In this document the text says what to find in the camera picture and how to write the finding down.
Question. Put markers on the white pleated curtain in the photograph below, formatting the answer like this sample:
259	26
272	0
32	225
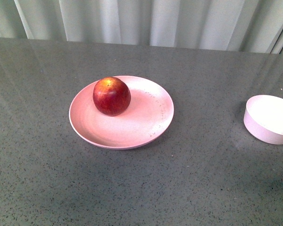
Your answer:
233	25

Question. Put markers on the red apple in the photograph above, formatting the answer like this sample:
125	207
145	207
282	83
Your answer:
111	96

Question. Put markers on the pale pink bowl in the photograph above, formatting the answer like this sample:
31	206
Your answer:
263	118

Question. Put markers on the pink plate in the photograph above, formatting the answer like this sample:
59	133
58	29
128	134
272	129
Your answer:
149	114

